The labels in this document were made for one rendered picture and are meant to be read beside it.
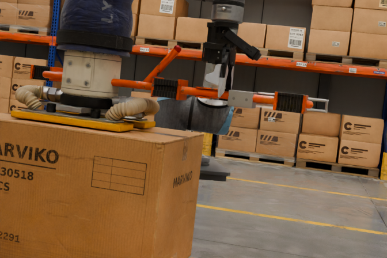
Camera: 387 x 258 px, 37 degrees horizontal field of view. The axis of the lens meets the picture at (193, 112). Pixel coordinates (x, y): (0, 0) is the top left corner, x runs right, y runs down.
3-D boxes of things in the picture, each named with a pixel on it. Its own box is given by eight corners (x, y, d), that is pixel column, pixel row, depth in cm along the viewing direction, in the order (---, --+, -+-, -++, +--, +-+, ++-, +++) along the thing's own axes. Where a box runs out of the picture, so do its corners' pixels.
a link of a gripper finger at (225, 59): (220, 81, 160) (226, 53, 162) (226, 82, 159) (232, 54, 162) (217, 75, 156) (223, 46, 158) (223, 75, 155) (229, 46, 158)
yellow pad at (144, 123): (44, 115, 182) (45, 99, 182) (60, 114, 192) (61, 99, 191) (144, 128, 173) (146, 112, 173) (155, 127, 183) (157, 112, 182)
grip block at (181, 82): (149, 97, 162) (151, 76, 162) (160, 97, 172) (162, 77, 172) (177, 100, 160) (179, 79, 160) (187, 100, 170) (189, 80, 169)
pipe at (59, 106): (15, 104, 165) (16, 84, 165) (57, 103, 190) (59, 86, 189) (124, 118, 156) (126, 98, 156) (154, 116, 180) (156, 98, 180)
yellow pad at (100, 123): (10, 117, 164) (11, 99, 163) (29, 116, 173) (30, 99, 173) (120, 132, 155) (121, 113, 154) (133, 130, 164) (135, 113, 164)
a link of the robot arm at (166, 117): (154, 125, 265) (160, 87, 265) (190, 131, 264) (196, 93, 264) (150, 126, 250) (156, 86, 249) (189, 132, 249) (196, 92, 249)
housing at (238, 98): (226, 105, 158) (228, 89, 158) (231, 105, 164) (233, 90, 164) (251, 108, 156) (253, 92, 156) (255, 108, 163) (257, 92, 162)
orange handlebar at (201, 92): (7, 75, 177) (8, 64, 176) (56, 79, 206) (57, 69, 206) (311, 112, 152) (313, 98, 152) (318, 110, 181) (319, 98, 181)
